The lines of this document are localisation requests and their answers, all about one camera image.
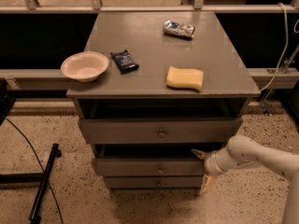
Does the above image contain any white hanging cable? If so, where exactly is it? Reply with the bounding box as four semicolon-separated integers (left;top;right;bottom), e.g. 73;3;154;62
259;2;299;93

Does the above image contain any white paper bowl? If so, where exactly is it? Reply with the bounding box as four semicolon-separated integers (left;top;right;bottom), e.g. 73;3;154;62
61;51;109;82

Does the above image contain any black equipment at left edge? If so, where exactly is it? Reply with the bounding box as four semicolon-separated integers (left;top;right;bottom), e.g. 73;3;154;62
0;80;16;125

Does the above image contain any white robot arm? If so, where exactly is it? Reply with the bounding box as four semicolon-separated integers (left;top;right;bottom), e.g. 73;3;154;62
192;135;299;224

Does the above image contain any grey drawer cabinet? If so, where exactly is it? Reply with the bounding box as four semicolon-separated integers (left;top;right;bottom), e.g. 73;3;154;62
67;11;259;189

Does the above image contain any grey metal railing frame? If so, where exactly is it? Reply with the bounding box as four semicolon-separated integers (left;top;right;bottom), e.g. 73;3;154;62
1;0;298;96

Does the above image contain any grey bottom drawer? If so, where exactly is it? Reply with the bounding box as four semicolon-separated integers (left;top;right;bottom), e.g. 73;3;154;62
104;176;203;189

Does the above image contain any grey drawer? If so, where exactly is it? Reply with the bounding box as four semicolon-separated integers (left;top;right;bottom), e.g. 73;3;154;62
78;118;242;144
91;143;226;177
104;176;203;189

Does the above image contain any crumpled silver chip bag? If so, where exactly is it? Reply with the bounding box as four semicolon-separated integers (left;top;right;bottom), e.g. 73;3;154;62
163;20;195;39

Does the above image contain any black floor cable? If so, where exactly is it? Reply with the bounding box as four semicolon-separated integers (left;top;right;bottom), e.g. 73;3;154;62
4;117;64;224

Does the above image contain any dark blue snack packet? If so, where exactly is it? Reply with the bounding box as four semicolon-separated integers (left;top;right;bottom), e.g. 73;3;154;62
110;50;139;74

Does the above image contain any black metal stand base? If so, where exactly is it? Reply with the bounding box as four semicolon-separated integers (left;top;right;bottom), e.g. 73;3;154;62
0;143;62;224

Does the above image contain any yellow sponge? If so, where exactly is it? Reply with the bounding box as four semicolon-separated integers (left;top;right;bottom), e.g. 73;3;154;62
166;66;204;91

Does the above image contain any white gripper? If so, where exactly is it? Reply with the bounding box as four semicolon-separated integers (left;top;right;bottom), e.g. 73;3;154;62
192;148;225;194

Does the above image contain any grey top drawer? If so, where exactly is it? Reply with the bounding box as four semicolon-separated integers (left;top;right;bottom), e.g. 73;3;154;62
78;118;242;144

